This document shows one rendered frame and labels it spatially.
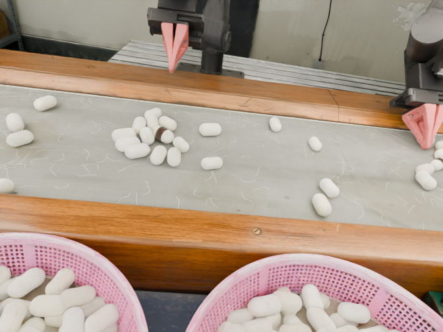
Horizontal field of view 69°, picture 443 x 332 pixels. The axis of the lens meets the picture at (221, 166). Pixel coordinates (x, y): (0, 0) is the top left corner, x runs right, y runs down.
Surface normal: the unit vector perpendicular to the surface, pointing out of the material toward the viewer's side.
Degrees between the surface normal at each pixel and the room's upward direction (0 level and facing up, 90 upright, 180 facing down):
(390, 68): 90
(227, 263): 90
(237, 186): 0
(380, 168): 0
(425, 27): 48
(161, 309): 0
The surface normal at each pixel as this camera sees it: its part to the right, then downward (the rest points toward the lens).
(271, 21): -0.08, 0.60
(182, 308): 0.13, -0.79
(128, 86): 0.10, -0.12
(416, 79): -0.99, -0.10
